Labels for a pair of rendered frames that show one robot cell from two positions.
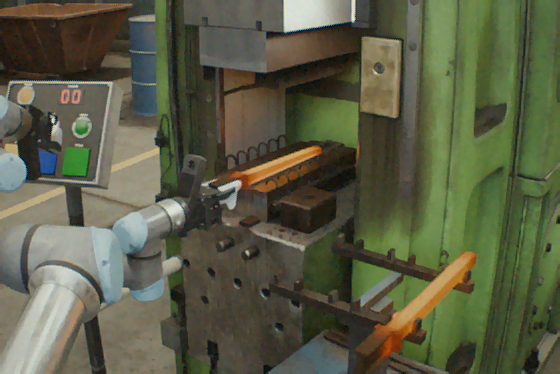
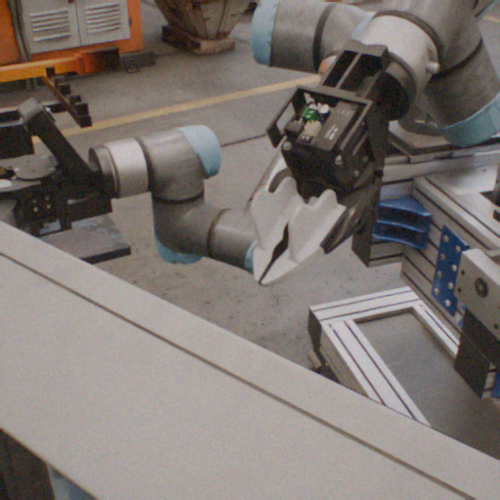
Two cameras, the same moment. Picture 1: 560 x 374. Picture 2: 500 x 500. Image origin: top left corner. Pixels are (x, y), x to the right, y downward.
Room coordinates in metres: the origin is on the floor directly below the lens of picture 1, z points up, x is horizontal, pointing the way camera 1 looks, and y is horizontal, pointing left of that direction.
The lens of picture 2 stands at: (2.00, 0.73, 1.37)
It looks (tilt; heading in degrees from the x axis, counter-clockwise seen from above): 32 degrees down; 205
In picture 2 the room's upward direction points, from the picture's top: straight up
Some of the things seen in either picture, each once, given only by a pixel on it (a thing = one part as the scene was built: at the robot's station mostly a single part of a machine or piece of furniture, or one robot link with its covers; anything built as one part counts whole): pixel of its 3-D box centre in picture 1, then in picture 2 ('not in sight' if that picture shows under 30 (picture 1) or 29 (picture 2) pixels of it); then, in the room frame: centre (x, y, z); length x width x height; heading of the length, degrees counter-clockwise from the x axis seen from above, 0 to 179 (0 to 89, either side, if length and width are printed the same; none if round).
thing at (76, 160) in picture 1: (76, 162); not in sight; (1.68, 0.54, 1.01); 0.07 x 0.05 x 0.07; 78
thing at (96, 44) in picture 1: (49, 42); not in sight; (8.21, 2.87, 0.42); 1.89 x 1.20 x 0.85; 58
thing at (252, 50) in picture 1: (285, 38); not in sight; (1.72, -0.02, 1.32); 0.42 x 0.20 x 0.10; 143
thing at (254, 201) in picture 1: (285, 173); not in sight; (1.72, -0.02, 0.96); 0.42 x 0.20 x 0.09; 143
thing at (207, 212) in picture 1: (193, 209); (62, 187); (1.41, 0.19, 0.98); 0.12 x 0.08 x 0.09; 143
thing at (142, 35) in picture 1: (160, 63); not in sight; (6.31, 1.11, 0.44); 0.59 x 0.59 x 0.88
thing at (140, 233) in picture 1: (141, 230); (176, 159); (1.28, 0.28, 0.99); 0.11 x 0.08 x 0.09; 143
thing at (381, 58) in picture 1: (380, 76); not in sight; (1.47, -0.22, 1.27); 0.09 x 0.02 x 0.17; 53
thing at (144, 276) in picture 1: (138, 272); (188, 225); (1.28, 0.30, 0.89); 0.11 x 0.08 x 0.11; 84
